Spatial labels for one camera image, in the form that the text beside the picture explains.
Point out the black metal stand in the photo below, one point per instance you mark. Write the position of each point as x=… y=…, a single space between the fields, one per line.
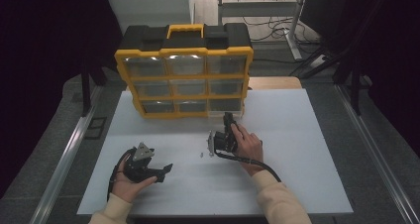
x=355 y=85
x=86 y=91

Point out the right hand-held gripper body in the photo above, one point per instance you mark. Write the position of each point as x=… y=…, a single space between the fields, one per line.
x=224 y=141

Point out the white table board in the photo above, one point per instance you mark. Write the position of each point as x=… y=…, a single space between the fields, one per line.
x=204 y=191

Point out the person's right hand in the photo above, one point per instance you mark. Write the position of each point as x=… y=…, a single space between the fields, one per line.
x=251 y=151

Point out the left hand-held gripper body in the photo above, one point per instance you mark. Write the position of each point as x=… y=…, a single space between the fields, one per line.
x=138 y=166

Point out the clear plastic drawer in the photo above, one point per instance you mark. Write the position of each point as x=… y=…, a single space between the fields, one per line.
x=219 y=113

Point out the person's left hand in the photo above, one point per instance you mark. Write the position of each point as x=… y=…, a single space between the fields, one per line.
x=127 y=189

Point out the white power strip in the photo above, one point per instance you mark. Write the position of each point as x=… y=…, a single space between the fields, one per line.
x=317 y=61

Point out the grey metal desk frame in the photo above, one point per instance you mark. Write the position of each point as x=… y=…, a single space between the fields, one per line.
x=257 y=9

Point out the yellow black organizer cabinet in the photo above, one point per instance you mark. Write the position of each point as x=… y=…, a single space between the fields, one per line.
x=185 y=49

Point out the white cabinet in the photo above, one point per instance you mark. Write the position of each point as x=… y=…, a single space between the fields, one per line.
x=148 y=9

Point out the wooden table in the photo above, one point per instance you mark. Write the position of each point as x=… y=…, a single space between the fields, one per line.
x=274 y=83

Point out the aluminium floor rail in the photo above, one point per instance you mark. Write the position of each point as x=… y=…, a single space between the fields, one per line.
x=66 y=161
x=373 y=144

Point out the black floor grate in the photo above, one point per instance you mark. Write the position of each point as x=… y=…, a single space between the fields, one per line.
x=95 y=128

